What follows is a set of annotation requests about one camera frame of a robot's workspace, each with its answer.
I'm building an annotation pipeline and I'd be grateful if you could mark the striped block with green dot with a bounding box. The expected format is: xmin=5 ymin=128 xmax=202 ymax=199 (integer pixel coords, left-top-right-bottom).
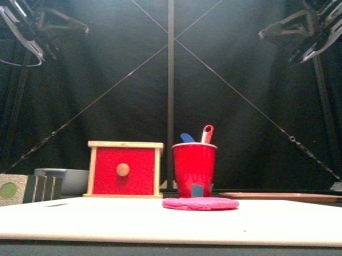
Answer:
xmin=0 ymin=173 xmax=65 ymax=207

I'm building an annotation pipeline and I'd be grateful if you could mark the grey bowl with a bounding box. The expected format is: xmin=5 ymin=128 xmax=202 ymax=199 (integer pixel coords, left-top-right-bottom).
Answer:
xmin=34 ymin=167 xmax=91 ymax=197

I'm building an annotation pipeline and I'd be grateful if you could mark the wooden drawer box frame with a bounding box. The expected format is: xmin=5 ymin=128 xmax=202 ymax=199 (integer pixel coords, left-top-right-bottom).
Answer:
xmin=83 ymin=140 xmax=166 ymax=199

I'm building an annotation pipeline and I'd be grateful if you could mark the red plastic cup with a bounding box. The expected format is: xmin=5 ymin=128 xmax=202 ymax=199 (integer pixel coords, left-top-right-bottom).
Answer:
xmin=172 ymin=142 xmax=220 ymax=199

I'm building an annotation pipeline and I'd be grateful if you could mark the red and white utensil handle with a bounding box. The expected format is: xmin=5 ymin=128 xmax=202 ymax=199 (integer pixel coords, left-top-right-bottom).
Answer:
xmin=200 ymin=124 xmax=216 ymax=145

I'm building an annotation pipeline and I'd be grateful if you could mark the blue utensil handle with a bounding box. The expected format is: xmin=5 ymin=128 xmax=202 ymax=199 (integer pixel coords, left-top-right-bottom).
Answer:
xmin=180 ymin=132 xmax=197 ymax=144

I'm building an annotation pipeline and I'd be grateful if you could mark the black slanted frame pole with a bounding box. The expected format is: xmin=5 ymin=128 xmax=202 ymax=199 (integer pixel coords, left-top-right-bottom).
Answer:
xmin=312 ymin=55 xmax=341 ymax=164

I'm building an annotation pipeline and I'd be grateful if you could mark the red drawer with wooden knob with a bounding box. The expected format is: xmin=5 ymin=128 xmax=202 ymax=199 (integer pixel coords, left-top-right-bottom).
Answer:
xmin=93 ymin=147 xmax=157 ymax=196

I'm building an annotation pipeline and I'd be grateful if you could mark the pink flat dough disc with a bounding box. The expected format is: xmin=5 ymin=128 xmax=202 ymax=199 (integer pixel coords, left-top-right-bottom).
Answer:
xmin=162 ymin=196 xmax=241 ymax=212

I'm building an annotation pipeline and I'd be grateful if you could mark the thin diagonal brace wire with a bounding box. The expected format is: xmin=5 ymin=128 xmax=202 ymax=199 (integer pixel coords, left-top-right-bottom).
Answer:
xmin=0 ymin=0 xmax=225 ymax=175
xmin=130 ymin=0 xmax=342 ymax=182

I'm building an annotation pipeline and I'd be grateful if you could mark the black vertical frame pole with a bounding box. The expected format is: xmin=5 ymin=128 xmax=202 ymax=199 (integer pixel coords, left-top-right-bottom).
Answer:
xmin=165 ymin=0 xmax=177 ymax=192

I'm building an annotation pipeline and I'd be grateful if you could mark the white cutting board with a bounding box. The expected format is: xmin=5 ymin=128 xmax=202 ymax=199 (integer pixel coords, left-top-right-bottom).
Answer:
xmin=0 ymin=196 xmax=342 ymax=248

